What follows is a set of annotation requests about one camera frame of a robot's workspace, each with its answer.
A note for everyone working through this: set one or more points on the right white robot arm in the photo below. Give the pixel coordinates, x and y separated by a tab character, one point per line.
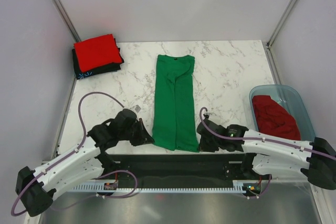
270	155

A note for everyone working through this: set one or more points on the folded red t shirt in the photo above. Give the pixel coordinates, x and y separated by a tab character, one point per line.
97	52

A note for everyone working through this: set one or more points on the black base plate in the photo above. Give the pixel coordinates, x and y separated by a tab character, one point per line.
179	170

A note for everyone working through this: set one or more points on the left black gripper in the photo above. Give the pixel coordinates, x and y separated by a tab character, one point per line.
143	135

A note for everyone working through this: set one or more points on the folded black t shirt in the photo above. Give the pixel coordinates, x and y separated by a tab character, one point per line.
81	75

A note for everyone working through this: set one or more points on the aluminium frame rail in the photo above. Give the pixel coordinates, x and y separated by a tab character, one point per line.
262	165

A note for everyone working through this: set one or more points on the dark red t shirt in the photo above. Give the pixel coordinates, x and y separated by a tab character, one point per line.
273	119

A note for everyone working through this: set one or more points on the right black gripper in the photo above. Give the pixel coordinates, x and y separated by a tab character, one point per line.
204	147

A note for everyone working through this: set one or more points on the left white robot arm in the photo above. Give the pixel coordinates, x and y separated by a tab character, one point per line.
38	188

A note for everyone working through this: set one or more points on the green t shirt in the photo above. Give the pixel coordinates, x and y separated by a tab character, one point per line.
174	115

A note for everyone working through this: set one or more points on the blue plastic bin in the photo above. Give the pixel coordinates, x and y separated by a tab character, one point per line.
290	100

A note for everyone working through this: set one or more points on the white slotted cable duct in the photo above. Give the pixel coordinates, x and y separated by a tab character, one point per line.
102	187

